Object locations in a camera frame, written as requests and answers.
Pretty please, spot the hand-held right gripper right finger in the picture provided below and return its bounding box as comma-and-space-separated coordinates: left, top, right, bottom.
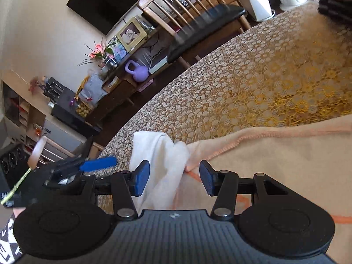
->
199, 160, 288, 221

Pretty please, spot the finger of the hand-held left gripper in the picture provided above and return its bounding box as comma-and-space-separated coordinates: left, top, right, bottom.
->
80, 156, 117, 172

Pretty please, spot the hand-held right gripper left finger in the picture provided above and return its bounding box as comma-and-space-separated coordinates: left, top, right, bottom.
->
80, 160, 150, 221

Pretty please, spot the white garment with orange stitching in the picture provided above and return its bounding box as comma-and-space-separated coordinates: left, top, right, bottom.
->
129, 115, 352, 264

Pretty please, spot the pale flower with green stem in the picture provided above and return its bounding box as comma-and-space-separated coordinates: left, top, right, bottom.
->
0, 136, 47, 205

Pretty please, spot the black water dispenser cabinet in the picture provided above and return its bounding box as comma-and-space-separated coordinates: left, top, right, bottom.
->
44, 77, 101, 136

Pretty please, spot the clear jar of yellow snacks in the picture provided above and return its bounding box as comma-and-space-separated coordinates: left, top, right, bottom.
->
74, 99, 95, 117

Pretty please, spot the grey gift bag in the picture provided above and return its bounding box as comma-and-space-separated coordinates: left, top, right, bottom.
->
81, 71, 109, 108

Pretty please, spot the dark wooden television cabinet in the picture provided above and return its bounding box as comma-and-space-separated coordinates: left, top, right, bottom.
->
86, 11, 229, 124

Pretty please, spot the light wooden bookshelf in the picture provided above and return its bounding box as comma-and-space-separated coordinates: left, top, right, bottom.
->
0, 69, 66, 165

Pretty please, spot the black white patterned clothing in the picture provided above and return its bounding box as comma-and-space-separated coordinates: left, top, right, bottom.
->
0, 214, 24, 264

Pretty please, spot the pink flat tray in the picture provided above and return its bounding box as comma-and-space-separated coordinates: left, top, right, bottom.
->
136, 78, 154, 92

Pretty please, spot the vase with pink flowers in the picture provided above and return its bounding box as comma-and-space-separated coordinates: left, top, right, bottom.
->
27, 75, 47, 94

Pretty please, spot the purple kettlebell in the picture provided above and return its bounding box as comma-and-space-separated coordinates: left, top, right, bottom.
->
125, 60, 150, 82

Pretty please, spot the potted pink flower plant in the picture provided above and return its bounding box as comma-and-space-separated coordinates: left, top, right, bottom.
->
78, 37, 121, 75

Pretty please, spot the small colourful picture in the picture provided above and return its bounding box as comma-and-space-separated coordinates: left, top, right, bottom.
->
111, 36, 128, 64

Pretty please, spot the white flat box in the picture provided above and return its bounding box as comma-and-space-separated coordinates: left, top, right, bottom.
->
148, 55, 168, 75

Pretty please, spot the wooden chair black seat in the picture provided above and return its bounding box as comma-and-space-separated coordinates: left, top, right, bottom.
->
137, 0, 252, 69

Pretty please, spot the black flat television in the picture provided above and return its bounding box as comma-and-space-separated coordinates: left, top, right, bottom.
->
66, 0, 176, 36

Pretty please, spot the tall green potted plant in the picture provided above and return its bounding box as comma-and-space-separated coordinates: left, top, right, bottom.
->
223, 0, 275, 22

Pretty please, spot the yellow photo frame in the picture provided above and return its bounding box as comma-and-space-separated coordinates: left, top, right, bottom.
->
115, 16, 147, 52

